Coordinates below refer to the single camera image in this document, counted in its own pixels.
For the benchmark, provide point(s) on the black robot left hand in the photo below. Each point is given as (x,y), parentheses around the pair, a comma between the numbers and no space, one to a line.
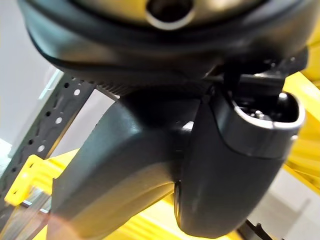
(155,55)

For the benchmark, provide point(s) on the grey perforated shelf upright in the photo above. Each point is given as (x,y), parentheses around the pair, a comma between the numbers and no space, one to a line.
(52,112)

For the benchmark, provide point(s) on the yellow steel shelf beam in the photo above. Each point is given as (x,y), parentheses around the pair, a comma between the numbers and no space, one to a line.
(37,172)
(308,140)

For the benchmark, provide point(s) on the silver shelf deck panel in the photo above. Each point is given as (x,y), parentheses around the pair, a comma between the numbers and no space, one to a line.
(27,215)

